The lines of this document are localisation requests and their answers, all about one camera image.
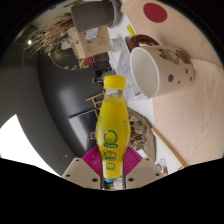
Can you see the white spotted mug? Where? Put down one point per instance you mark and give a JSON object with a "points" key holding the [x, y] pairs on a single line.
{"points": [[166, 71]]}

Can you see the black wall screen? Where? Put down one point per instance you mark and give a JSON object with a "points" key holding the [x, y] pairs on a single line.
{"points": [[83, 128]]}

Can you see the yellow drink bottle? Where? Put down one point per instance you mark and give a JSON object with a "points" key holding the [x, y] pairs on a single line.
{"points": [[112, 123]]}

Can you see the flat round red coaster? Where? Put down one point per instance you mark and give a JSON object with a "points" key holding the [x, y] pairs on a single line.
{"points": [[155, 12]]}

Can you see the red box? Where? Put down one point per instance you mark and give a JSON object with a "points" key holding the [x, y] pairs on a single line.
{"points": [[87, 62]]}

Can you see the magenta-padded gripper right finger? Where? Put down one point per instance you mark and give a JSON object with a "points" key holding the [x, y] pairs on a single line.
{"points": [[143, 171]]}

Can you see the small pale cup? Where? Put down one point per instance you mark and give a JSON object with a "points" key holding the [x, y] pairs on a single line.
{"points": [[118, 44]]}

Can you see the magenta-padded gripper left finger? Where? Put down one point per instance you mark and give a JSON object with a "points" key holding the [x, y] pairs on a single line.
{"points": [[78, 171]]}

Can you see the round ceiling spotlights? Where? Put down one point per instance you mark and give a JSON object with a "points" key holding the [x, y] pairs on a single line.
{"points": [[29, 42]]}

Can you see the yellow marker pen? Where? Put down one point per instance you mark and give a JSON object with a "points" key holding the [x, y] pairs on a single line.
{"points": [[130, 30]]}

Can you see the wooden easel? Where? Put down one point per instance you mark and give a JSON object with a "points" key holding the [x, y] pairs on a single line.
{"points": [[96, 100]]}

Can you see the grey plant saucer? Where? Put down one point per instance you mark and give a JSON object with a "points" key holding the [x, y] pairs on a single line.
{"points": [[116, 13]]}

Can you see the long white ceiling light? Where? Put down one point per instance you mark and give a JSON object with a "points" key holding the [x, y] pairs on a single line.
{"points": [[20, 146]]}

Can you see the cardboard box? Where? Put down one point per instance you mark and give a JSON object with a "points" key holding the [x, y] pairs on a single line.
{"points": [[90, 41]]}

